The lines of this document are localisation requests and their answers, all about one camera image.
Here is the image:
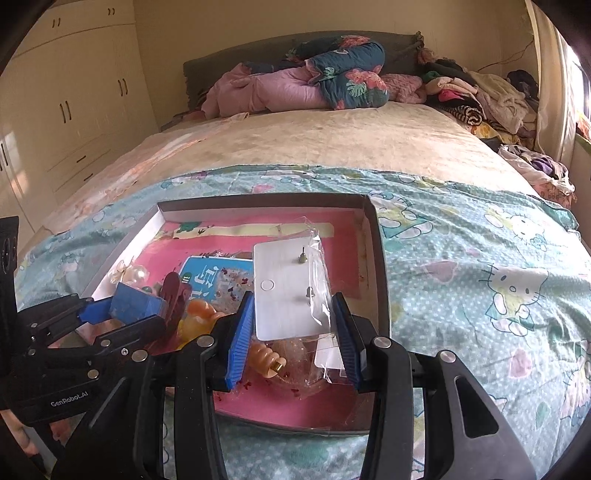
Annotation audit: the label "pink and floral quilt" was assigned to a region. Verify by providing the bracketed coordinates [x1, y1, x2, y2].
[199, 34, 424, 119]

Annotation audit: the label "dark red hair clip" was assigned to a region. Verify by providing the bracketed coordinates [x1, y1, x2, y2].
[158, 272, 192, 339]

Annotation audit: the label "dark cardboard box tray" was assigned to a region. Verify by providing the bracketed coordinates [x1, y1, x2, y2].
[84, 193, 390, 434]

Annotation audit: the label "cream wardrobe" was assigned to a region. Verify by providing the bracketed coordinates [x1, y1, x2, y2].
[1, 1, 158, 243]

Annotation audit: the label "Hello Kitty bed sheet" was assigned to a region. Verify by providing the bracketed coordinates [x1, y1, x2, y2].
[16, 165, 590, 476]

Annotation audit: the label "earring card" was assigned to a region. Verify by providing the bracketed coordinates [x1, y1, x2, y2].
[252, 221, 345, 388]

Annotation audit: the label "orange spiral hair tie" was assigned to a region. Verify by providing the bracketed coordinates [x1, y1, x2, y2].
[246, 340, 286, 380]

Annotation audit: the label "dark green headboard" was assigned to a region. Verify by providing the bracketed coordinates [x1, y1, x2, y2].
[182, 30, 425, 111]

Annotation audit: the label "beige bed blanket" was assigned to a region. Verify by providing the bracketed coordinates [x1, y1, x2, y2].
[42, 102, 533, 234]

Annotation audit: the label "pile of clothes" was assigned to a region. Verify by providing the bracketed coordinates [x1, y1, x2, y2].
[417, 48, 539, 143]

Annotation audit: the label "blue ring box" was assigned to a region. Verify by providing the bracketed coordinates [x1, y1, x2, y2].
[109, 283, 168, 325]

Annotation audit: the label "pearl flower hair clip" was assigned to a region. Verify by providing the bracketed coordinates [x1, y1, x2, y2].
[109, 261, 149, 287]

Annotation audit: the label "yellow bangle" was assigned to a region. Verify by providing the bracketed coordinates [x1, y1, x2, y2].
[177, 299, 225, 346]

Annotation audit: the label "cream curtain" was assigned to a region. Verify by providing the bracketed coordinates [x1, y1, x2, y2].
[525, 1, 577, 167]

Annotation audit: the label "person's left hand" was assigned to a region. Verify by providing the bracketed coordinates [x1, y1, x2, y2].
[1, 410, 39, 457]

